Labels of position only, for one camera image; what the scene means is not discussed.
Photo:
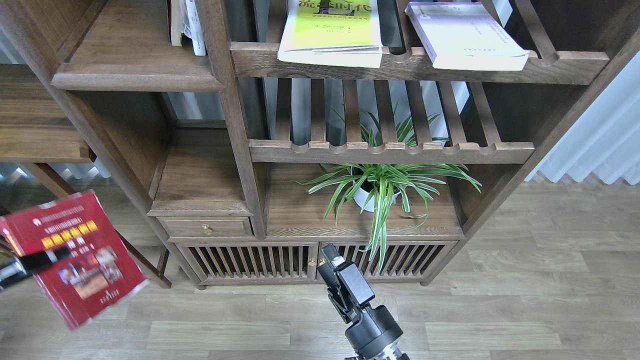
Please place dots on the yellow-green paperback book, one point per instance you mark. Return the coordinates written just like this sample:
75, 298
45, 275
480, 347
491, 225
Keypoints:
343, 33

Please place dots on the upright books on shelf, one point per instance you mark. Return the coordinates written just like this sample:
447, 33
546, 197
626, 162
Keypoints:
183, 21

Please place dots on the brass drawer knob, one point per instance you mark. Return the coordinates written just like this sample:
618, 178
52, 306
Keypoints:
207, 230

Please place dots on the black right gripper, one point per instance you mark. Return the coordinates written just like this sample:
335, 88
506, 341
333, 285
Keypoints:
374, 333

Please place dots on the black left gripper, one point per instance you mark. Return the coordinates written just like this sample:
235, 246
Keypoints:
14, 271

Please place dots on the white curtain right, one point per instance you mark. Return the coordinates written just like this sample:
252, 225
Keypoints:
605, 141

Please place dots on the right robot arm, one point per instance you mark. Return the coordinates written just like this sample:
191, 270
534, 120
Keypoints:
373, 332

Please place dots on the white lavender paperback book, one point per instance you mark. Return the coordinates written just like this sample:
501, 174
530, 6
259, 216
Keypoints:
464, 36

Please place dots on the large dark wooden bookshelf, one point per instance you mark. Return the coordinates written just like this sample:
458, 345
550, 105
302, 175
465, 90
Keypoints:
222, 139

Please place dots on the red paperback book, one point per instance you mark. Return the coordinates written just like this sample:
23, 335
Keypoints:
98, 273

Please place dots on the spider plant in white pot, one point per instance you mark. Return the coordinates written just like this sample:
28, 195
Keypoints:
385, 182

